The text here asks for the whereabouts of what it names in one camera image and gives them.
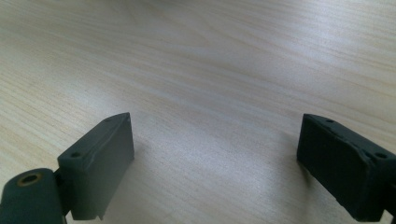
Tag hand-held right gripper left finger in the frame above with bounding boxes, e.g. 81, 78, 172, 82
57, 112, 135, 221

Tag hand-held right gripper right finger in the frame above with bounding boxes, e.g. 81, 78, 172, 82
296, 113, 396, 223

